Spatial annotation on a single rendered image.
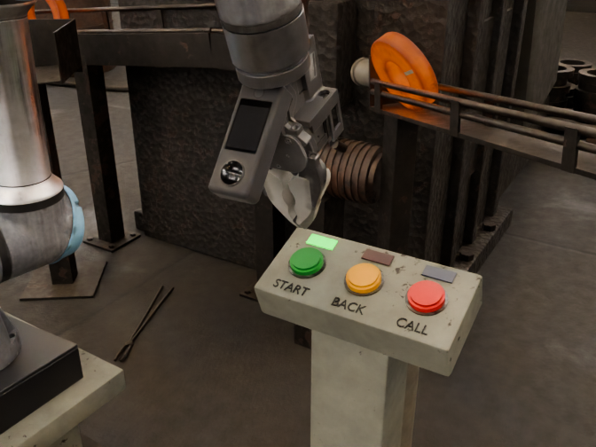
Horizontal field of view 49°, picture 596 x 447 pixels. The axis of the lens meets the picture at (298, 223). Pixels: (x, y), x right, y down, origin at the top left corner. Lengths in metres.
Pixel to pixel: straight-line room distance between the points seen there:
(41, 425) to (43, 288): 0.96
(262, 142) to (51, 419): 0.62
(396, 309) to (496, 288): 1.25
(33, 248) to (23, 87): 0.24
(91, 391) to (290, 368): 0.61
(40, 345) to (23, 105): 0.37
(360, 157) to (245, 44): 0.79
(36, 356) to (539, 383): 1.09
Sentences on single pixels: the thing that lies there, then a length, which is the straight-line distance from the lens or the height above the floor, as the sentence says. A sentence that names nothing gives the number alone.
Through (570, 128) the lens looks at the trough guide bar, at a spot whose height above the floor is 0.72.
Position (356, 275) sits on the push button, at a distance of 0.74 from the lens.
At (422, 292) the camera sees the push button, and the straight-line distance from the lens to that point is 0.72.
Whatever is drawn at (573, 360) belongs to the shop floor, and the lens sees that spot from 1.74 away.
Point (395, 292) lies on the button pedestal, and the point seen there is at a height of 0.60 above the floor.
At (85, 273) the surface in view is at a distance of 2.03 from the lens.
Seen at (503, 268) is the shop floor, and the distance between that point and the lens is 2.07.
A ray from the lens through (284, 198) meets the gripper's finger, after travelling 0.71.
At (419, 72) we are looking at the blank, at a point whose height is 0.72.
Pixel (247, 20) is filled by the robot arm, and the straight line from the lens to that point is 0.58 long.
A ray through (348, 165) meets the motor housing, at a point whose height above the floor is 0.50.
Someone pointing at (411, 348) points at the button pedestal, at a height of 0.56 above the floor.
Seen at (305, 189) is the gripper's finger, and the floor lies 0.72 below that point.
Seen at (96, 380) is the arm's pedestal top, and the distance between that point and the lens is 1.12.
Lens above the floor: 0.99
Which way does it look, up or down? 26 degrees down
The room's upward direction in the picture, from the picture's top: straight up
